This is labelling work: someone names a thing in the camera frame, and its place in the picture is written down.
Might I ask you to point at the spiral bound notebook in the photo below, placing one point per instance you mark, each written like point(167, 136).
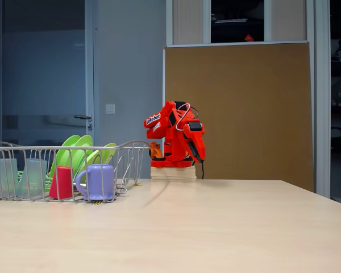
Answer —
point(231, 20)

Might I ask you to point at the wooden base block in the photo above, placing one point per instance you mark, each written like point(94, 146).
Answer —
point(173, 174)

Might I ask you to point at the purple plastic mug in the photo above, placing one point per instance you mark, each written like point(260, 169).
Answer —
point(100, 182)

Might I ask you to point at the door lock cylinder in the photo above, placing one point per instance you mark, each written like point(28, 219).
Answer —
point(89, 126)

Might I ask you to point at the red printed robot arm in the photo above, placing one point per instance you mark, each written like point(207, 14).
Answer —
point(170, 136)

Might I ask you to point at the grey glass door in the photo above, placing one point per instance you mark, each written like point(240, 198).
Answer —
point(45, 71)

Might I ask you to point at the orange table clamp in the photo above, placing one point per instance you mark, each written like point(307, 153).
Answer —
point(156, 153)

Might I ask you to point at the brown cork board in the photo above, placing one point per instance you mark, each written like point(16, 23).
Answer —
point(258, 99)

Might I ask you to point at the grey translucent plastic cup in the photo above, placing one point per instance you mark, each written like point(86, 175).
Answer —
point(34, 176)
point(5, 177)

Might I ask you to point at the green plastic plate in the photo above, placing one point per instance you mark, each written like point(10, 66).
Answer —
point(65, 155)
point(100, 156)
point(82, 155)

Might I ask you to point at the red plastic cup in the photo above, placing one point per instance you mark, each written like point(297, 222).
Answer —
point(61, 183)

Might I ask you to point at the dark kettle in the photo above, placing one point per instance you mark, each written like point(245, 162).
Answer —
point(338, 139)

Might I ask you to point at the red gripper black motor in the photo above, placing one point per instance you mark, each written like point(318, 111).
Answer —
point(198, 141)

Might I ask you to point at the white light switch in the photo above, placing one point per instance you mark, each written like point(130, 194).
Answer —
point(110, 108)

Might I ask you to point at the small red object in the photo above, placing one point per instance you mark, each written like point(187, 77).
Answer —
point(248, 37)

